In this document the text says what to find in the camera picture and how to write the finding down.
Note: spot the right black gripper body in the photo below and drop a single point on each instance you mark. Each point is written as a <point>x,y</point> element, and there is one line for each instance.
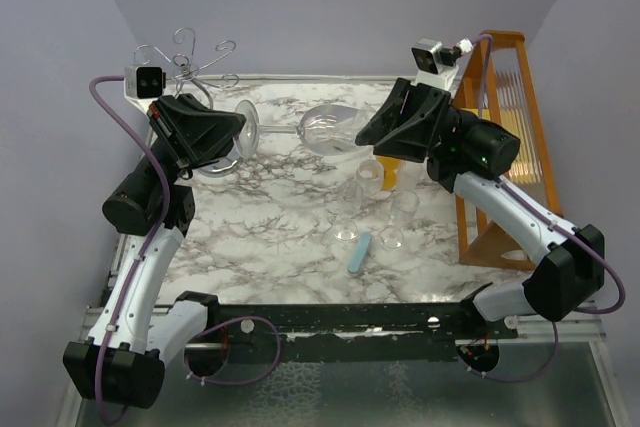
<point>454,128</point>

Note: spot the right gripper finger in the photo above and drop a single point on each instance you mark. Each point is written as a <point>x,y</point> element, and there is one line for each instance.
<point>400,139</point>
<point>404,100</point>

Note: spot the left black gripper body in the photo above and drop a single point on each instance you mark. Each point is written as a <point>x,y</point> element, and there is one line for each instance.
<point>164,124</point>

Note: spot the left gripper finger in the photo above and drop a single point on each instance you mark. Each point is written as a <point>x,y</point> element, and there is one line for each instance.
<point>192,102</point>
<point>202,138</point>

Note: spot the clear ribbed wine glass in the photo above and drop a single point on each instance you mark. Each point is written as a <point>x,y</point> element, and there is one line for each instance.
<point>409,175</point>

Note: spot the yellow plastic wine glass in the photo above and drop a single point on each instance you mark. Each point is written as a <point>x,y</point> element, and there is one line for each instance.
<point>390,170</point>

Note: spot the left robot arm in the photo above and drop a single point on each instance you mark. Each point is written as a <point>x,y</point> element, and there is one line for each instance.
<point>125,355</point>

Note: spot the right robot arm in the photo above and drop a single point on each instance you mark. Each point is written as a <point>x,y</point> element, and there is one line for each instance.
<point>469,157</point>

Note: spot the chrome wine glass rack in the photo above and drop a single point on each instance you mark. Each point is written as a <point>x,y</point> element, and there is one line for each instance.
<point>185,70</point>

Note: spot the wooden dish rack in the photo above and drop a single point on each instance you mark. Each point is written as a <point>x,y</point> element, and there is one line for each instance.
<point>510,100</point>

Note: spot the light blue eraser bar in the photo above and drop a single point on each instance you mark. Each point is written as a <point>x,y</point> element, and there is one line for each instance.
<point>356,262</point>

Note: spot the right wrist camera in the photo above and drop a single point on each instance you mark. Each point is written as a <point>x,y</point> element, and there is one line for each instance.
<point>437,65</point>

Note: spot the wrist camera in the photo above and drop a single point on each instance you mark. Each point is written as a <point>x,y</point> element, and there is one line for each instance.
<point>143,84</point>
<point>437,65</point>

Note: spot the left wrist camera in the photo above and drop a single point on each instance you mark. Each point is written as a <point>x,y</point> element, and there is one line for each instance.
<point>143,84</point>

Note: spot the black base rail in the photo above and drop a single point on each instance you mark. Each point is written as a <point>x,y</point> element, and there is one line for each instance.
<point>328,333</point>

